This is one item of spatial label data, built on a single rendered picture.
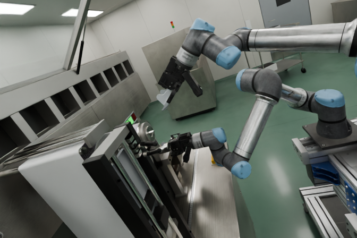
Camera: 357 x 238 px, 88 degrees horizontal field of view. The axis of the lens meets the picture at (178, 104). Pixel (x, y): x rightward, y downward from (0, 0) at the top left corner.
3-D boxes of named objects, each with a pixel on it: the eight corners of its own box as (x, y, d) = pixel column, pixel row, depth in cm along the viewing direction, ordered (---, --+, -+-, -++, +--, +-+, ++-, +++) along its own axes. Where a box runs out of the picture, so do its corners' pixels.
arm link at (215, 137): (228, 146, 85) (222, 132, 82) (205, 152, 88) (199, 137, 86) (227, 137, 92) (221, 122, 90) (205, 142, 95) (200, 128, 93)
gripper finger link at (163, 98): (152, 104, 76) (162, 85, 73) (164, 111, 76) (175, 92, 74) (150, 107, 73) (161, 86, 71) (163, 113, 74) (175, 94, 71)
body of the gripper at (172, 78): (161, 79, 77) (174, 53, 72) (179, 89, 78) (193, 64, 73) (156, 85, 70) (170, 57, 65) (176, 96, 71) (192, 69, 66)
